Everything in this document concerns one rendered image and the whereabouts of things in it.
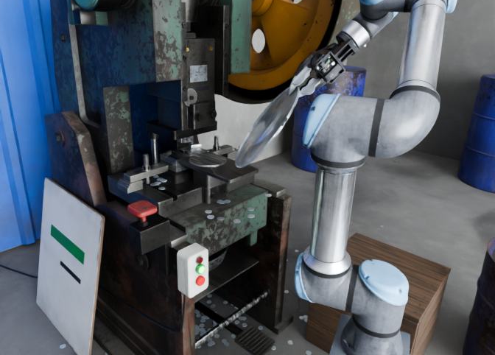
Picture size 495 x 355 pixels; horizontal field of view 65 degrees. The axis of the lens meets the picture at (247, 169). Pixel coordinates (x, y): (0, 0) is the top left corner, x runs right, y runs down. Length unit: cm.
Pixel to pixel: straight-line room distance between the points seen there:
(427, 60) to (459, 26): 339
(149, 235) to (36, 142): 140
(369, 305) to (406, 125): 44
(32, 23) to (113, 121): 98
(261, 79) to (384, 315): 95
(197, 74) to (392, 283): 82
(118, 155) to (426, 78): 104
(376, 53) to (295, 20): 311
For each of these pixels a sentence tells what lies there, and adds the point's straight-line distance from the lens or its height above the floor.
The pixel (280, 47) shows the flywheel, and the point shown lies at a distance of 151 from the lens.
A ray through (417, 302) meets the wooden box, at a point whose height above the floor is 35.
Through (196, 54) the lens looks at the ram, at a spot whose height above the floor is 112.
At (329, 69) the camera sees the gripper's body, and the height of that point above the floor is 111.
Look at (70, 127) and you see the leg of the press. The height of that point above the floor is 86.
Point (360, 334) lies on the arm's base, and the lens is 106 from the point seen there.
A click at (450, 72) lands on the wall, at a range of 429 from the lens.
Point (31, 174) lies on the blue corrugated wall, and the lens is 241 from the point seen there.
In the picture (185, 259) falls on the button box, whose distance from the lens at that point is 108.
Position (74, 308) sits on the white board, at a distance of 172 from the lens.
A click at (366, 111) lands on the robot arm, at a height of 107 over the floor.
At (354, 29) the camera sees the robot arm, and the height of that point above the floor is 121.
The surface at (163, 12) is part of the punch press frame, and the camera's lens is 113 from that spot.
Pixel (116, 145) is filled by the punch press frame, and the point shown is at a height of 80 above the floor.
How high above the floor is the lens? 122
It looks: 21 degrees down
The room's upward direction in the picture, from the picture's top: 2 degrees clockwise
